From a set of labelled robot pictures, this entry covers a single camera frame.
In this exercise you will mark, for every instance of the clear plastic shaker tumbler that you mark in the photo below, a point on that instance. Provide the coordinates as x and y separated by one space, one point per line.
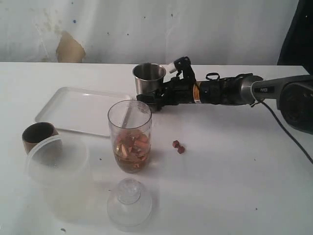
130 123

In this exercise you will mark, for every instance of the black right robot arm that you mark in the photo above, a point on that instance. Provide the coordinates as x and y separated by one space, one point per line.
293 94

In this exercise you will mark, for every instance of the clear plastic shaker lid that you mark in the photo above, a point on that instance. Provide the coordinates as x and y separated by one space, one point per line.
129 203

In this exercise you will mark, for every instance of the red cube upper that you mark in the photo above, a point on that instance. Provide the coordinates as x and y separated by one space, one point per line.
176 144

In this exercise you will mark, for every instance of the red cube lower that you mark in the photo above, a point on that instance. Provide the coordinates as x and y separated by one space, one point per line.
181 150

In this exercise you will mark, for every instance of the large translucent plastic container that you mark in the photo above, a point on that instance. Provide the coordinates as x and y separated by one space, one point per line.
59 166

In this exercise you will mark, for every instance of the dark curtain at right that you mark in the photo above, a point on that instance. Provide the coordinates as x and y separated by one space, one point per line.
297 48

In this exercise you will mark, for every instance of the small brown gold cup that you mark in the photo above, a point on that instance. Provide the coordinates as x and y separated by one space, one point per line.
36 133

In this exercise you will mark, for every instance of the red cube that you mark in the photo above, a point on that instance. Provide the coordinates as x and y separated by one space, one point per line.
176 144
181 150

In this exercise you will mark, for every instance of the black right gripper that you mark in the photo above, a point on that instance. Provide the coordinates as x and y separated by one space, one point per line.
178 90

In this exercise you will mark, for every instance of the white rectangular plastic tray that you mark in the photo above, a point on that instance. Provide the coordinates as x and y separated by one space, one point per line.
80 110

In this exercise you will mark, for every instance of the stainless steel cup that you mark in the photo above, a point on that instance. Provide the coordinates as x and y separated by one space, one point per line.
148 77

